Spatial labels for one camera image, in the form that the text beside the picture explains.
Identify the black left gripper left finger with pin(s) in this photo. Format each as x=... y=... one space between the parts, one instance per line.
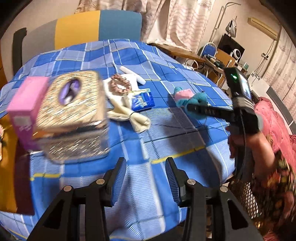
x=113 y=183

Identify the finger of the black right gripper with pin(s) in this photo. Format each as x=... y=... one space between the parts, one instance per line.
x=200 y=112

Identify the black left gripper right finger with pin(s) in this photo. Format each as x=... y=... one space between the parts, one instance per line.
x=177 y=180

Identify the teal pink plush toy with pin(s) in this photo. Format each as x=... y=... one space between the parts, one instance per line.
x=183 y=97

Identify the cream bow cloth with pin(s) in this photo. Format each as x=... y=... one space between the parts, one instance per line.
x=139 y=122

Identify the blue tissue packet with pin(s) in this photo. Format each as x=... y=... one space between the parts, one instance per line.
x=141 y=100

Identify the white sock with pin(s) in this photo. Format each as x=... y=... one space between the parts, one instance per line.
x=128 y=71

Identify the brown satin scrunchie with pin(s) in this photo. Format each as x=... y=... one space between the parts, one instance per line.
x=119 y=85

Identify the person's right hand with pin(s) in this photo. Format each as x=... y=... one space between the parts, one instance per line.
x=254 y=156

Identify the pink blanket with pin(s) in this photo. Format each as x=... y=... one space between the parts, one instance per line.
x=275 y=130

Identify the blue folding chair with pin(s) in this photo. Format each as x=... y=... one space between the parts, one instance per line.
x=209 y=49

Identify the black monitor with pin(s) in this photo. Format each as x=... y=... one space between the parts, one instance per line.
x=231 y=47

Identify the wooden side table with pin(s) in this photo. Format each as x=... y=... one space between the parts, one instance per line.
x=177 y=52

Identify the beige patterned curtain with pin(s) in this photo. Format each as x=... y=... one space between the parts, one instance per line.
x=175 y=23

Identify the pink cardboard box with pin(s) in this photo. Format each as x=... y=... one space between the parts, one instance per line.
x=23 y=109

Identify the grey yellow blue sofa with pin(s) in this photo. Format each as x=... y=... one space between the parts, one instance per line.
x=81 y=28

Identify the black rolled mat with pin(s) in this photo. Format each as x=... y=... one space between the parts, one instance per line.
x=17 y=49

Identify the wall air conditioner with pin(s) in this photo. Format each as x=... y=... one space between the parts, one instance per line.
x=264 y=28

